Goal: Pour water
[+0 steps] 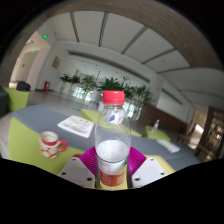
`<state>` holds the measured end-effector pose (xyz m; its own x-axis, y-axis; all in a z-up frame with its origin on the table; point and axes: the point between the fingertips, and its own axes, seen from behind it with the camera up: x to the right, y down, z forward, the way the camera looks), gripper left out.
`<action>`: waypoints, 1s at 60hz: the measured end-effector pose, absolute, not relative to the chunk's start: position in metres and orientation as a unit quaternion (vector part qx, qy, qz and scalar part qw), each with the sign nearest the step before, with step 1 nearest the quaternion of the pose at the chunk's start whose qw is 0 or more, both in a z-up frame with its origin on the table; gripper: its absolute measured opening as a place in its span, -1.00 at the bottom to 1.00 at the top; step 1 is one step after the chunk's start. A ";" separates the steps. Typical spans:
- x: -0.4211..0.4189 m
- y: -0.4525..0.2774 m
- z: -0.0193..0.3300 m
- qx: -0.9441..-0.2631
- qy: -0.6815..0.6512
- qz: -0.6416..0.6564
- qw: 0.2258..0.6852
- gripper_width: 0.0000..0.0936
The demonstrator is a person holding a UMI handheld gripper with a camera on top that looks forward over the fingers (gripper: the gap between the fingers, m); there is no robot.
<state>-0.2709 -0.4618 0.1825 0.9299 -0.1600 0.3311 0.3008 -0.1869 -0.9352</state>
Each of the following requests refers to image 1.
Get black bag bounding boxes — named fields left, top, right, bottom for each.
left=15, top=80, right=32, bottom=92

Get clear red-capped water bottle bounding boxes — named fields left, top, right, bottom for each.
left=94, top=90, right=132, bottom=191

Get group of potted green plants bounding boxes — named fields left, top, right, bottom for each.
left=59, top=73, right=153, bottom=116

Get red fire cabinet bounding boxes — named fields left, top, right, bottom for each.
left=43, top=80, right=52, bottom=92

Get white printed magazine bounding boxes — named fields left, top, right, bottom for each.
left=56, top=115, right=95, bottom=139

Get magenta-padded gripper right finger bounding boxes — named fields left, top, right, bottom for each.
left=126, top=146, right=168, bottom=190

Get lime green seat block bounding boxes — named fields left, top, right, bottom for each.
left=2, top=86, right=30, bottom=113

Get white folded leaflet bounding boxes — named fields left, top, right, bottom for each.
left=155, top=138, right=181, bottom=154

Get small lime green cube seat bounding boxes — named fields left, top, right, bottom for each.
left=144, top=124, right=172, bottom=143

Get red and white mug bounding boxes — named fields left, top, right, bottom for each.
left=38, top=130, right=68, bottom=159

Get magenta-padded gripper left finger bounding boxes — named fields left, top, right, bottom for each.
left=57, top=145, right=100, bottom=190

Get framed wall picture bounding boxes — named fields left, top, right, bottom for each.
left=51, top=56, right=62, bottom=70

